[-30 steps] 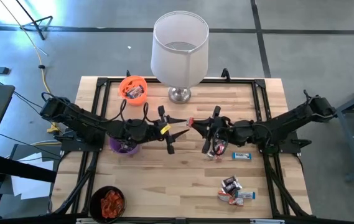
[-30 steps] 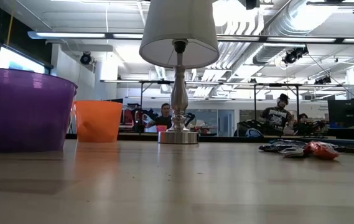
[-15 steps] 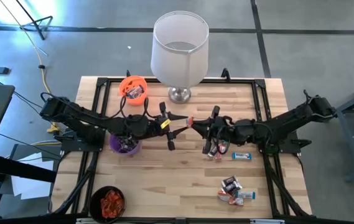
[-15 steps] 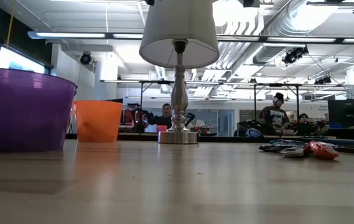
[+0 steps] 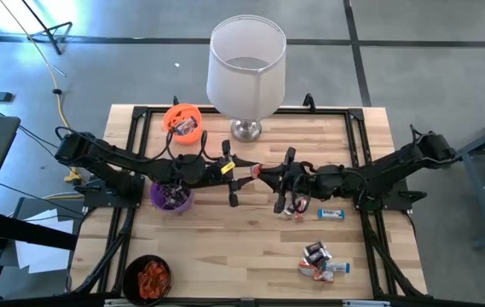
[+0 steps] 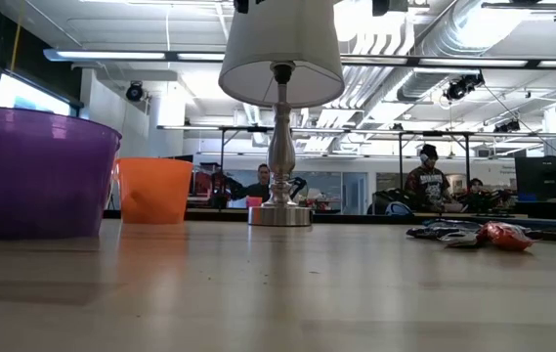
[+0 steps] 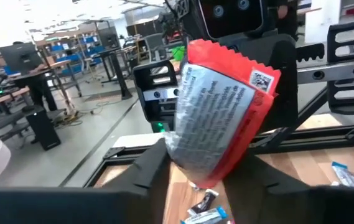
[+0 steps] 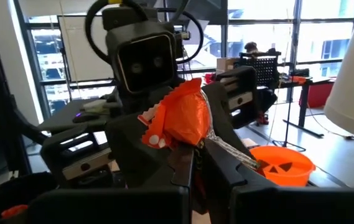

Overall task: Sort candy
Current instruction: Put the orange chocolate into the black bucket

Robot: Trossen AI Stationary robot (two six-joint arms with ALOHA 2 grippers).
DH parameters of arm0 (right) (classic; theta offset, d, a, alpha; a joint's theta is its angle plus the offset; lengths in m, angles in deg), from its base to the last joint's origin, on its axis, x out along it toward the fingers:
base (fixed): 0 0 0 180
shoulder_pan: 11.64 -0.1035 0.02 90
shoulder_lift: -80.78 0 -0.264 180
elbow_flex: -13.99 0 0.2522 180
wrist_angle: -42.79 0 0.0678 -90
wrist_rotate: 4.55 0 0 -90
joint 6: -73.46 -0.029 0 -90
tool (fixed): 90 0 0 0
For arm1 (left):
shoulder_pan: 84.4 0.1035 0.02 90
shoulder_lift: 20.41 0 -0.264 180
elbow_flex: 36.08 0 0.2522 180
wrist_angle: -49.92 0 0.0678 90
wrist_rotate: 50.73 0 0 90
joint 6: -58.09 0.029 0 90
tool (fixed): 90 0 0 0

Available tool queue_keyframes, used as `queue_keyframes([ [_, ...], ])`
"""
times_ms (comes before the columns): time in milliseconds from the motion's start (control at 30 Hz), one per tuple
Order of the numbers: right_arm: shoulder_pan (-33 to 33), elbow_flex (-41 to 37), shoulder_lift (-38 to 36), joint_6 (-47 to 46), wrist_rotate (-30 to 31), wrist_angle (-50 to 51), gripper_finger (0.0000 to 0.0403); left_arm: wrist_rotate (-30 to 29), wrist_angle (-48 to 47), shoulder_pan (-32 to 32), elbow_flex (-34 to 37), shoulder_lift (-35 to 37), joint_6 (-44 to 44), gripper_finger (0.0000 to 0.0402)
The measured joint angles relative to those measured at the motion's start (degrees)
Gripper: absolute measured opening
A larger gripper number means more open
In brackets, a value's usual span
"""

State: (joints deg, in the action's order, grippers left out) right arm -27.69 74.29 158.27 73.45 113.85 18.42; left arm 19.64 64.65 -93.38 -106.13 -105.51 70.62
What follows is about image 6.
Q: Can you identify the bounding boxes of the black computer monitor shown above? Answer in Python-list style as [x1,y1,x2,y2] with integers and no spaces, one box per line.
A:
[514,155,556,202]

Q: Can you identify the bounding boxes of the blue white round object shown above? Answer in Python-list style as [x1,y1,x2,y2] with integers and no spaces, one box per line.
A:
[385,200,413,219]

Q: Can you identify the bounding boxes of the black ceiling box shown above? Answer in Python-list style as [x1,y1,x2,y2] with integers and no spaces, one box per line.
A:
[372,0,409,17]

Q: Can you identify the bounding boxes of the silver ceiling duct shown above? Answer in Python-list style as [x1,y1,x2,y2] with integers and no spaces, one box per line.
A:
[397,0,508,102]

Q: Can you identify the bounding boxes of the black aluminium table frame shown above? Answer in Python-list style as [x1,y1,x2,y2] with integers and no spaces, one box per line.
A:
[104,208,556,229]

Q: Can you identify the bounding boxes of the yellow hanging strap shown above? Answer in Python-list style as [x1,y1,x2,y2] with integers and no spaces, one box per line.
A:
[10,9,24,73]

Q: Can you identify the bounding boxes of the white shade silver table lamp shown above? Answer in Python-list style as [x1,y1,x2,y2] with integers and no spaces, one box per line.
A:
[217,0,347,228]

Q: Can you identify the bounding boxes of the bright window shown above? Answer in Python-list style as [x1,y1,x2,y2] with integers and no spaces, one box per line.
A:
[0,72,72,117]

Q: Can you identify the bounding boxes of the black wall camera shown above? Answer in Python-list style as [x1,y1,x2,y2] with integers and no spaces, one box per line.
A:
[124,81,146,103]

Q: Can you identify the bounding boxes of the black ceiling spotlight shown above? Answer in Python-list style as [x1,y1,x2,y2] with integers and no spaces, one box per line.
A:
[494,118,522,134]
[443,72,485,103]

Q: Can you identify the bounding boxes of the orange pumpkin bucket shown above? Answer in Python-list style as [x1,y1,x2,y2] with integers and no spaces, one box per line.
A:
[113,156,194,225]

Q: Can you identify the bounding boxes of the person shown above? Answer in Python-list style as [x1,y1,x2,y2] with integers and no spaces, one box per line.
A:
[403,144,457,212]
[237,163,273,202]
[463,177,488,207]

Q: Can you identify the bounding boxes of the black ceiling rail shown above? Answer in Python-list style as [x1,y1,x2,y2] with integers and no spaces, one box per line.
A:
[481,0,556,23]

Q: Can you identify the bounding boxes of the orange white candy bar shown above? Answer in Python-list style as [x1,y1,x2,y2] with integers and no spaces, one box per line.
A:
[475,220,535,252]

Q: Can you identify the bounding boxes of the black background rig frame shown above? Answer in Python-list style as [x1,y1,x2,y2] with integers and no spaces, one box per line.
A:
[156,124,474,211]

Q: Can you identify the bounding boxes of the purple plastic bucket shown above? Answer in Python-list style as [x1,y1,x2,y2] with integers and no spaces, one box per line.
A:
[0,106,124,241]

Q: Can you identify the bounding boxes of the long ceiling light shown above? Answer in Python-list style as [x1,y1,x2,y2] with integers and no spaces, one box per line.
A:
[42,47,225,64]
[340,54,556,69]

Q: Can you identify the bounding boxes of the red equipment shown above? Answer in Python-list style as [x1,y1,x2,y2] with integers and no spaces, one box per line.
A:
[192,168,225,206]

